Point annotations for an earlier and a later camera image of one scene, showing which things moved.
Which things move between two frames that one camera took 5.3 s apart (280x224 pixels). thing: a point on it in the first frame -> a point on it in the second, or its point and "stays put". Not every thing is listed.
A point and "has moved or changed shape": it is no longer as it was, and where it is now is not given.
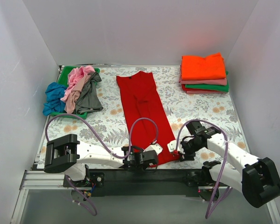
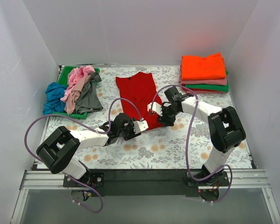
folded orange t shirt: (194, 67) stays put
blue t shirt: (54, 92) stays put
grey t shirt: (88, 99) stays put
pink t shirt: (78, 78) stays put
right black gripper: (185, 153) -> (164, 115)
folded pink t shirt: (222, 81) stays put
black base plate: (146, 182) stays put
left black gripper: (149, 159) -> (129, 133)
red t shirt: (146, 119) has moved or changed shape
